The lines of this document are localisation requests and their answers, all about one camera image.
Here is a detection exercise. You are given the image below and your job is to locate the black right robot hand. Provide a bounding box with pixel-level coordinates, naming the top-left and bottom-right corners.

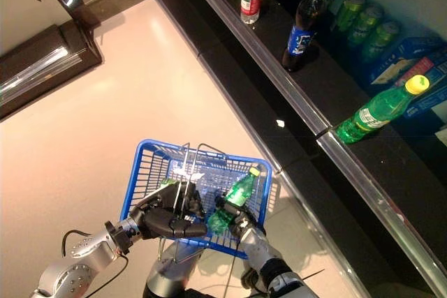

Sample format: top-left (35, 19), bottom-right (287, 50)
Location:
top-left (214, 195), bottom-right (267, 240)

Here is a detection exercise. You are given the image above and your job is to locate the green Sprite bottle yellow cap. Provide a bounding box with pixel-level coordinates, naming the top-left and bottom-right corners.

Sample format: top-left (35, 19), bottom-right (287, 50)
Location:
top-left (335, 74), bottom-right (430, 144)
top-left (207, 167), bottom-right (261, 236)

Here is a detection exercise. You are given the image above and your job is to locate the blue plastic shopping basket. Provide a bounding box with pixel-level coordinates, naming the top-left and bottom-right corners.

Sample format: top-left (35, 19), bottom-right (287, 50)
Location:
top-left (119, 138), bottom-right (273, 260)

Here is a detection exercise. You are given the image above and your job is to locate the small Pepsi cola bottle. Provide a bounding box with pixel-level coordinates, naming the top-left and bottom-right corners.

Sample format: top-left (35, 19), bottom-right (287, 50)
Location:
top-left (281, 0), bottom-right (330, 73)

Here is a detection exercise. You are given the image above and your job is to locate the silver left robot leg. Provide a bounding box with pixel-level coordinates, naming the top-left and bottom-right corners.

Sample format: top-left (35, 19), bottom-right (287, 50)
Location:
top-left (143, 241), bottom-right (210, 298)

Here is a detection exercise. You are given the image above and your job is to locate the black metal shelf board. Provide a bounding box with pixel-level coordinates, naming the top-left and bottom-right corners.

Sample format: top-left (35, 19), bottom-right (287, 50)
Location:
top-left (174, 0), bottom-right (447, 298)
top-left (142, 0), bottom-right (434, 298)

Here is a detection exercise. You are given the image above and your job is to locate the dark brown side shelf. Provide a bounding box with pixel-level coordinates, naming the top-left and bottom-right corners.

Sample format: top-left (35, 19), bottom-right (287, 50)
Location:
top-left (0, 24), bottom-right (103, 121)

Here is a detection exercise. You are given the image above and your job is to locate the clear plastic price rail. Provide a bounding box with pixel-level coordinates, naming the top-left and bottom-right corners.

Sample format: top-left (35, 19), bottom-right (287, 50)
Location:
top-left (316, 128), bottom-right (447, 298)
top-left (176, 0), bottom-right (331, 137)

